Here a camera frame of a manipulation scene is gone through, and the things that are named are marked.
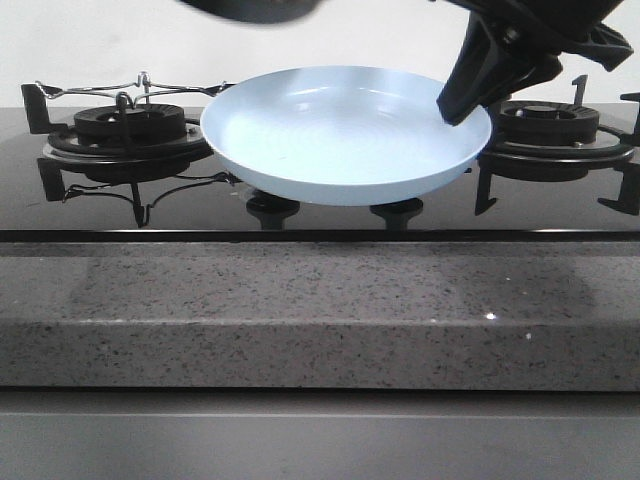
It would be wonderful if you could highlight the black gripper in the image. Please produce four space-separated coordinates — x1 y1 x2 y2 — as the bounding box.
437 1 633 125

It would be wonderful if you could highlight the light blue plate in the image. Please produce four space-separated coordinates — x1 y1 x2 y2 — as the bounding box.
200 66 492 206

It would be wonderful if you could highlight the black frying pan mint handle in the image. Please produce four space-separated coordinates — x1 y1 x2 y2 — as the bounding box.
183 0 320 25

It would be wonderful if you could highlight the black gas burner right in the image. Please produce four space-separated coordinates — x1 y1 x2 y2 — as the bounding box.
482 101 635 169

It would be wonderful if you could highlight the black gas burner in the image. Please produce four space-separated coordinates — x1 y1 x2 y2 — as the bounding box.
43 104 212 165
482 101 635 169

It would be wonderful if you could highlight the black pan support right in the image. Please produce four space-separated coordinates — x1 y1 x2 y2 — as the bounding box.
475 75 639 215

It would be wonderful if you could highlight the silver stove knob right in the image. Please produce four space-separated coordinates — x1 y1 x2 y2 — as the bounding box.
369 198 424 231

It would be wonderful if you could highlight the silver stove knob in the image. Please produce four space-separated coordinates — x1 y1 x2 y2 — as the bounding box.
245 190 300 231
369 198 424 231

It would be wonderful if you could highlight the silver stove knob left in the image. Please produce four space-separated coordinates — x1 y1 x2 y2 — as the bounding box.
245 190 300 231

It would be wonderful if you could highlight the black gas burner left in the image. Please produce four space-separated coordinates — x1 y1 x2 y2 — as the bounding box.
43 104 212 165

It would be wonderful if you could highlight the black glass cooktop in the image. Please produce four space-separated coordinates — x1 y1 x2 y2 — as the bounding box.
1 108 639 242

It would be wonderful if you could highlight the grey cabinet front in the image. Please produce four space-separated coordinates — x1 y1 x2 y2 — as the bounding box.
1 391 639 479

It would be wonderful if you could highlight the chrome wire trivet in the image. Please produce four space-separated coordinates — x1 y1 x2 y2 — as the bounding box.
34 71 235 108

